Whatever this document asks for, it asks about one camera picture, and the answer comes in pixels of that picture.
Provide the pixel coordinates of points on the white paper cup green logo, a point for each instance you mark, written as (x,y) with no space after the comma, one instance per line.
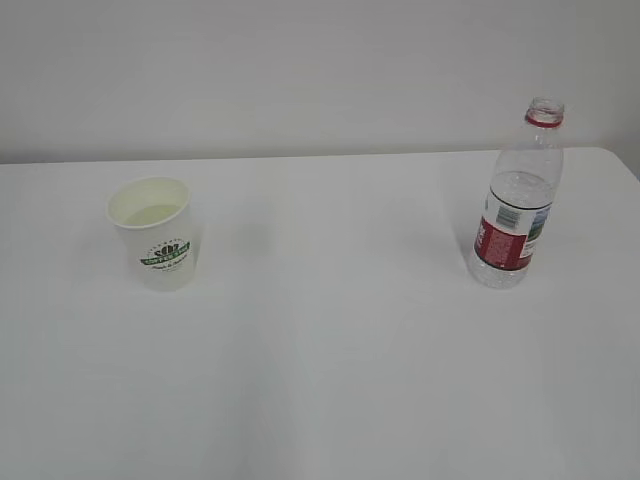
(152,218)

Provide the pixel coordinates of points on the clear water bottle red label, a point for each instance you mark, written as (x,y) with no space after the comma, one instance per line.
(521,193)

